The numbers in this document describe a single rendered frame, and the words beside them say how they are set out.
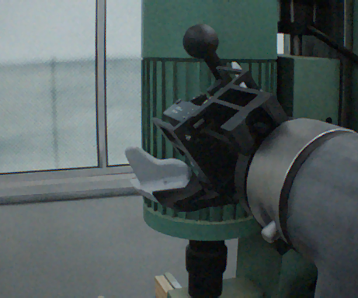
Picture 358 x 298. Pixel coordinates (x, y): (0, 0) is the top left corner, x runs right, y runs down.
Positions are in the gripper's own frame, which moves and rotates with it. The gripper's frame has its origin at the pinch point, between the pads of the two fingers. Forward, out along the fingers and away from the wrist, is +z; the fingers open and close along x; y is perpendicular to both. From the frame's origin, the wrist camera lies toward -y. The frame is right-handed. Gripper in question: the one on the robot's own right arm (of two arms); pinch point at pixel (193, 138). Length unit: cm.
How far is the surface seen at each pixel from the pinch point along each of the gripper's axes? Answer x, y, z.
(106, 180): 13, -50, 144
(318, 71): -19.5, -6.1, 5.3
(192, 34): -5.1, 9.3, -2.8
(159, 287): 17, -37, 38
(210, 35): -6.4, 8.3, -3.3
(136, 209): 11, -69, 144
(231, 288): 6.3, -28.4, 12.4
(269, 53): -14.4, 0.1, 4.8
